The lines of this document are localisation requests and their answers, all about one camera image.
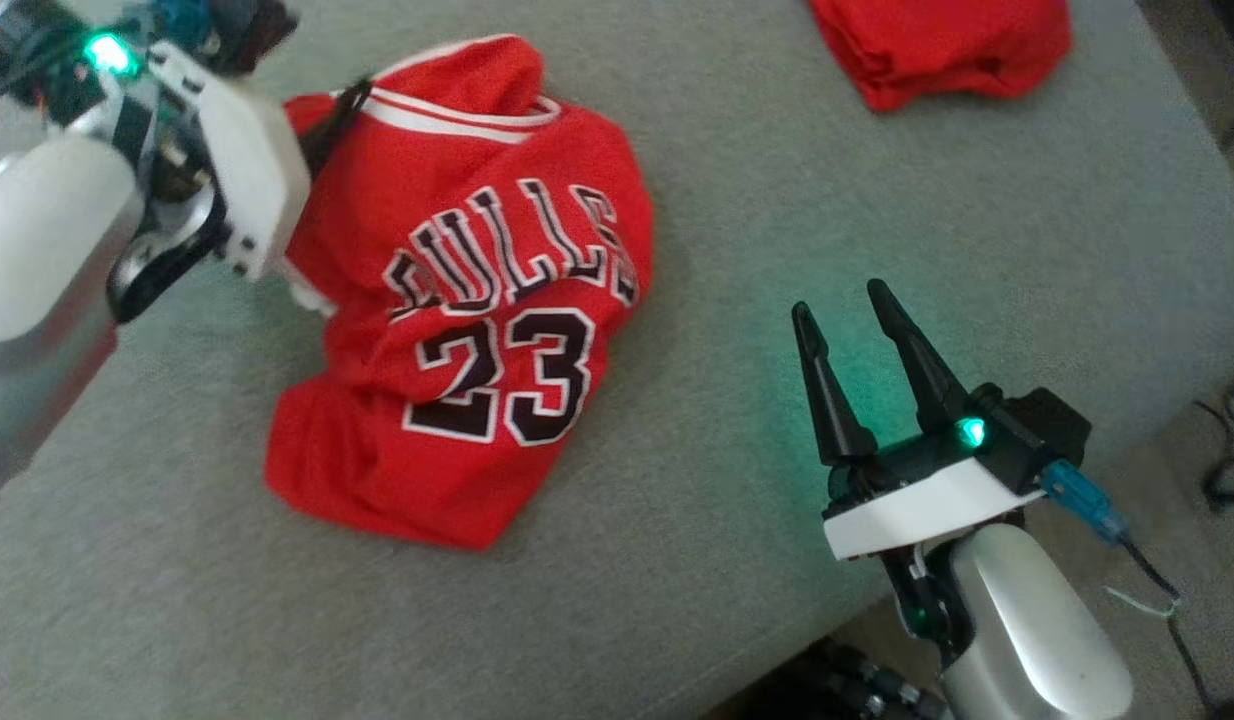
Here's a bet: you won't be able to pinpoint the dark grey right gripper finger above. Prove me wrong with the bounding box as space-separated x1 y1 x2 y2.
866 278 970 437
791 301 879 469

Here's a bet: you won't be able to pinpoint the red Bulls 23 jersey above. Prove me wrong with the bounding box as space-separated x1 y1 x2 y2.
264 35 655 551

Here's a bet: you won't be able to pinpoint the plain red folded garment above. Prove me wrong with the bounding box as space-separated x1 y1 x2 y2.
809 0 1073 113

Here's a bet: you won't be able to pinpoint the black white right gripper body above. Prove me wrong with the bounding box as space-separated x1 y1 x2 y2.
822 385 1046 561

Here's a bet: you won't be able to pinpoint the blue plug black cable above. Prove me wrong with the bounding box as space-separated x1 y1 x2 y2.
1039 460 1228 720

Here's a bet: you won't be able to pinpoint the pale green thin string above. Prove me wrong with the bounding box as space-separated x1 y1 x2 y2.
1105 586 1180 618

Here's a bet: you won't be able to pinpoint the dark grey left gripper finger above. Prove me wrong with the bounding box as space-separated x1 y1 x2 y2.
302 78 375 179

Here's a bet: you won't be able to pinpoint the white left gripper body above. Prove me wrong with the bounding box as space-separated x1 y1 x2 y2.
147 40 313 281

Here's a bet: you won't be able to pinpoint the black floor cables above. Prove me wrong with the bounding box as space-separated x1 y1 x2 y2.
1192 370 1234 516

